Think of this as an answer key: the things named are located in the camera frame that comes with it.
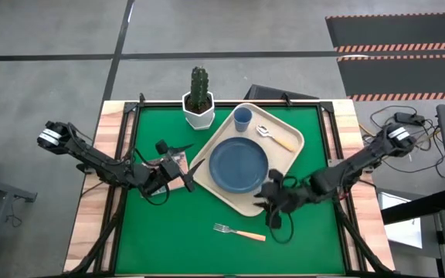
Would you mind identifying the black mat with orange stripes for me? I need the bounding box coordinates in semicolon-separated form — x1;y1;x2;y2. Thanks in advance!
324;12;445;54
336;53;445;102

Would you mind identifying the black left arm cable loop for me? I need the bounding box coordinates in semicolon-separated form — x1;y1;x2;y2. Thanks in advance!
141;184;172;206

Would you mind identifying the blue cup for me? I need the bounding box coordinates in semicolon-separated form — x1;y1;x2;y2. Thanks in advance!
233;107;253;133

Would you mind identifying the black right arm cable loop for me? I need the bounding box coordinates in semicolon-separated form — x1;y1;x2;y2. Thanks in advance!
267;175;299;245

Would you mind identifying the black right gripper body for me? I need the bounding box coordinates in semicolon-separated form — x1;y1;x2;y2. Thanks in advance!
263;179;317;215

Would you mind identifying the green cactus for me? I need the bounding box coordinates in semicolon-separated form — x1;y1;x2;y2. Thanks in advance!
189;66;210;111

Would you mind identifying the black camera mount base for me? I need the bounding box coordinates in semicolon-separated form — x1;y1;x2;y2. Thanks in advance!
243;83;320;101

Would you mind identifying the black power adapter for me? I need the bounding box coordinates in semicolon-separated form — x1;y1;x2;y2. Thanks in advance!
394;111;426;125

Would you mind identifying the blue plate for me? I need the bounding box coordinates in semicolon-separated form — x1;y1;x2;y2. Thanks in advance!
208;137;270;194

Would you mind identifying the black power cable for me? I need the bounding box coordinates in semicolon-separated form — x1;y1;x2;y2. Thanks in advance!
369;104;445;181

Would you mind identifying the beige tray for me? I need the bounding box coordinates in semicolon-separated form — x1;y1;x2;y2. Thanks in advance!
189;102;306;217

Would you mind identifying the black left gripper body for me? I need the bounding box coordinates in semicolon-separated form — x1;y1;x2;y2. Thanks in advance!
142;153;188;196

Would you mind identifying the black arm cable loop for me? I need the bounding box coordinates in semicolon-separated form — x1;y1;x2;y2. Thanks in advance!
267;175;299;245
141;184;172;206

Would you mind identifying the fork with wooden handle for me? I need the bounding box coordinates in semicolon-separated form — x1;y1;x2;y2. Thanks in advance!
212;222;267;242

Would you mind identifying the spoon with wooden handle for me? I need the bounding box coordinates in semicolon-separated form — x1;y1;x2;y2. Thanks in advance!
256;124;296;152

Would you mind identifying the white paper sheet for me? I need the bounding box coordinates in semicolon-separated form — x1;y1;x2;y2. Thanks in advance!
376;192;423;249

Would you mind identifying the white plant pot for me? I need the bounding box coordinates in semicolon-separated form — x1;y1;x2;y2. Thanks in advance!
182;90;216;131

